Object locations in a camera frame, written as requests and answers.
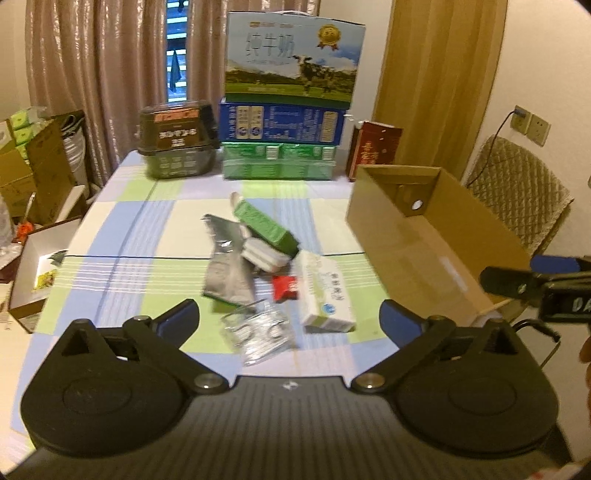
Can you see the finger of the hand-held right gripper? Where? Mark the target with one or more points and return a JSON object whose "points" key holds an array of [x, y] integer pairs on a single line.
{"points": [[554, 265], [508, 279]]}

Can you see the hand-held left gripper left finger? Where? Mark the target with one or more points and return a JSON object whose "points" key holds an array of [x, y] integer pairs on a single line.
{"points": [[178, 314]]}

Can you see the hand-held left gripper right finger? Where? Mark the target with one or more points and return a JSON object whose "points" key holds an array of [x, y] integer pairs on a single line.
{"points": [[398, 318]]}

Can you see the silver foil packet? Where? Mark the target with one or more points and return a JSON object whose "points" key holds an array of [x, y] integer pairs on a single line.
{"points": [[226, 272]]}

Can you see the white tissue pack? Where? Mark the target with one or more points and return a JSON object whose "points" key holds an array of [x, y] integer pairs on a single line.
{"points": [[323, 295]]}

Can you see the brown cardboard box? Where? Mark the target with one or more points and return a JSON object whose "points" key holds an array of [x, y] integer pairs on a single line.
{"points": [[429, 240]]}

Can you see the small red packet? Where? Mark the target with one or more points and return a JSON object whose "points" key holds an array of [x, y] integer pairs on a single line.
{"points": [[285, 288]]}

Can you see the checked tablecloth desktop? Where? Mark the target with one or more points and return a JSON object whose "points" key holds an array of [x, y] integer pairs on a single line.
{"points": [[138, 221]]}

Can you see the person's right hand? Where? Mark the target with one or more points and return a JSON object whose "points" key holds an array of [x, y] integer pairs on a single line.
{"points": [[586, 350]]}

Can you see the quilted beige chair cushion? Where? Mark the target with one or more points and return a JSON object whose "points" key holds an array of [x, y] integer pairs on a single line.
{"points": [[517, 184]]}

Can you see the white plastic container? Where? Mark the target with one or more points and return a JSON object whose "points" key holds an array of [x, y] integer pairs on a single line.
{"points": [[263, 256]]}

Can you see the small green box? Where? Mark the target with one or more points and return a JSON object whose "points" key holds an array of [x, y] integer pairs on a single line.
{"points": [[263, 226]]}

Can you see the pale spoon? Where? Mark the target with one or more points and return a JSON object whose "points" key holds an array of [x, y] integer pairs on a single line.
{"points": [[236, 199]]}

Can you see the open box with white inside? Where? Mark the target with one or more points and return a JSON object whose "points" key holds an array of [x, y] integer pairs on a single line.
{"points": [[41, 263]]}

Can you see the dark green printed box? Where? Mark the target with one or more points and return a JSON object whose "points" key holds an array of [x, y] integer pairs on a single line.
{"points": [[180, 164]]}

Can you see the red gift box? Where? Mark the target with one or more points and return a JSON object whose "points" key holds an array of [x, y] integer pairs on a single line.
{"points": [[374, 145]]}

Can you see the green shrink-wrapped carton pack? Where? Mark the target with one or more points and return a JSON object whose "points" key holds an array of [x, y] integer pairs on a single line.
{"points": [[277, 161]]}

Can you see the black box with orange label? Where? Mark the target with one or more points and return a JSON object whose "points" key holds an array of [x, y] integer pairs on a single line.
{"points": [[178, 127]]}

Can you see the brown cardboard carton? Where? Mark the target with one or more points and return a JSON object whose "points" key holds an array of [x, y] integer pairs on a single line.
{"points": [[51, 170]]}

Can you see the wooden door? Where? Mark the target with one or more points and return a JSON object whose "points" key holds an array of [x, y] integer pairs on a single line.
{"points": [[434, 83]]}

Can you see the blue printed carton box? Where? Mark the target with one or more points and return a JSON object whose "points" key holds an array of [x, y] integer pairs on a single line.
{"points": [[281, 122]]}

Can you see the blue hanging cloth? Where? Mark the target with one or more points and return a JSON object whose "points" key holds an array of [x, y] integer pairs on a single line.
{"points": [[175, 71]]}

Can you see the green tissue packs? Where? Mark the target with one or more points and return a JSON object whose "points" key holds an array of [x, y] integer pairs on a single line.
{"points": [[25, 124]]}

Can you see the milk carton box with cow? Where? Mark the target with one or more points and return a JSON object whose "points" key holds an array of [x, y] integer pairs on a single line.
{"points": [[295, 60]]}

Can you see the window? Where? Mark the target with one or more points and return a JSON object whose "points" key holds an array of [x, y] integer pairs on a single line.
{"points": [[178, 27]]}

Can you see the beige wall socket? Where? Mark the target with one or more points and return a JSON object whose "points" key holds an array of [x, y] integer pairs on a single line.
{"points": [[521, 119], [539, 129]]}

